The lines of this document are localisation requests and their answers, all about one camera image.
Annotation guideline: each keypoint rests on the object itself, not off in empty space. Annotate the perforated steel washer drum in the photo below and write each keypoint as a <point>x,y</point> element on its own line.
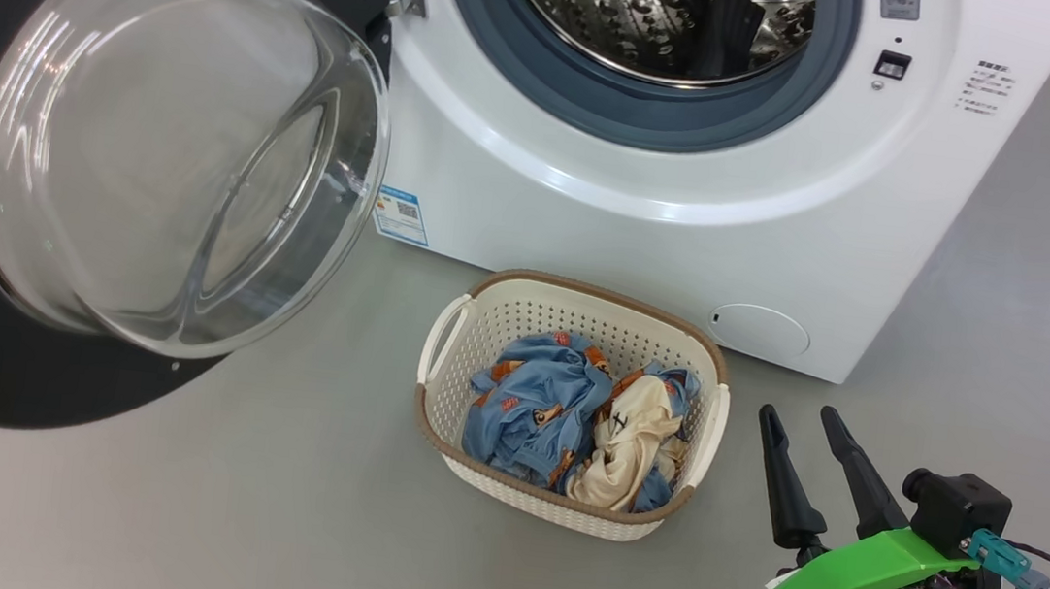
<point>652,15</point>

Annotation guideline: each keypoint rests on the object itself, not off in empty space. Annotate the grey rubber door gasket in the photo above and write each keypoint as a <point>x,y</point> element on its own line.
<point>642,112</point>

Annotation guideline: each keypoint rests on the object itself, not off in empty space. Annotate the round white filter cover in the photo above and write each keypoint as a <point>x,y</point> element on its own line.
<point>760,329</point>

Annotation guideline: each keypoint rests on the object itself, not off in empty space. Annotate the blue patterned garment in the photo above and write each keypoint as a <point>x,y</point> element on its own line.
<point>522,411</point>

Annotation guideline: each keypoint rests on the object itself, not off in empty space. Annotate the grey warning sticker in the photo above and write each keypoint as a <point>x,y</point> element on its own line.
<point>899,0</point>

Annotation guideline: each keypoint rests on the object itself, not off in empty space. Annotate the cream garment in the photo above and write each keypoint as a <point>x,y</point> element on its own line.
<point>631,442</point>

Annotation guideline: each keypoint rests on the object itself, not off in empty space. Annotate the white front-load washing machine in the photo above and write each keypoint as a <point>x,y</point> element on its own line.
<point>648,239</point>

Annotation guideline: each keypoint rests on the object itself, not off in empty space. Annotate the blue energy label sticker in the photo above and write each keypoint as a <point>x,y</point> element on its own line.
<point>402,215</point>

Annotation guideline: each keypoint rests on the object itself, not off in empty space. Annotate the cream perforated laundry basket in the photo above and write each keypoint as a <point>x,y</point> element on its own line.
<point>572,314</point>

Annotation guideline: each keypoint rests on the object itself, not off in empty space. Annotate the washing machine glass door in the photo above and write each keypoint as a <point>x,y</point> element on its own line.
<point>169,150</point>

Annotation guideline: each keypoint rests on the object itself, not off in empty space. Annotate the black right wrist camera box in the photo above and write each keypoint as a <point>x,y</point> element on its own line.
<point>961,511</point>

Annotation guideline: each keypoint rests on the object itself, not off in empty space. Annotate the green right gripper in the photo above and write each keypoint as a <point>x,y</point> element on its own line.
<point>857,573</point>

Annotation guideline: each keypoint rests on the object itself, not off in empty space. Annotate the black door latch socket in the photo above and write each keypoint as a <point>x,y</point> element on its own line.
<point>893,65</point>

